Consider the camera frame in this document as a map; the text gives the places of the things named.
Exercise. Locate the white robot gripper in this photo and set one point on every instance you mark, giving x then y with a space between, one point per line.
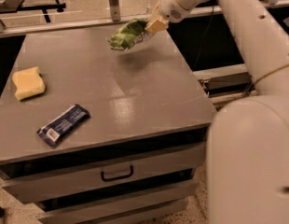
169 7

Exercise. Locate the green jalapeno chip bag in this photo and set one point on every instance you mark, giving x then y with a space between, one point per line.
129 34

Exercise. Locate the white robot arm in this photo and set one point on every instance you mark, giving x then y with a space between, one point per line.
247 151

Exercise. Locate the blue rxbar blueberry bar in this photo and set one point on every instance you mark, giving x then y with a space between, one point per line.
53 133

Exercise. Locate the grey metal railing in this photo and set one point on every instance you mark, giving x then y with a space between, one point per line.
78 13

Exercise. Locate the grey drawer cabinet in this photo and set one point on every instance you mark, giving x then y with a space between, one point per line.
147 109

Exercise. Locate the yellow sponge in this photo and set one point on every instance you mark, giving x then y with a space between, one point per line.
28 83

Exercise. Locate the black drawer handle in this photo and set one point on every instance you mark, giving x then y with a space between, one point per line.
117 174

